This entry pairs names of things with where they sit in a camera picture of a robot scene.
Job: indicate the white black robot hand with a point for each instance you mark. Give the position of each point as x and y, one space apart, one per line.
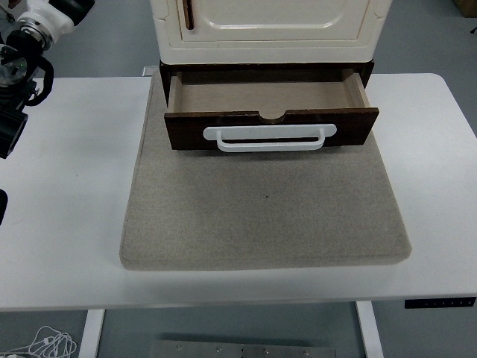
52 13

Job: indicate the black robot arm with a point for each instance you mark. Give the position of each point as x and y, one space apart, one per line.
15 93

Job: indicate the cream plastic cabinet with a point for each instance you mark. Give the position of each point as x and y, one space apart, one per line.
268 44

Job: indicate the small clear plate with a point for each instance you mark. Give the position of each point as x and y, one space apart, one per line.
148 71

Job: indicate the beige fabric mat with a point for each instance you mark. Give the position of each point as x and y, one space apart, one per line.
261 209

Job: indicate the white table leg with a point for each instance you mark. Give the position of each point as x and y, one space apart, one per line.
369 332
91 333

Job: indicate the brown cardboard box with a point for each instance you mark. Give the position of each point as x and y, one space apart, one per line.
467 6

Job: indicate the black table control panel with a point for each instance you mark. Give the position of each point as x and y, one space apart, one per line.
439 303

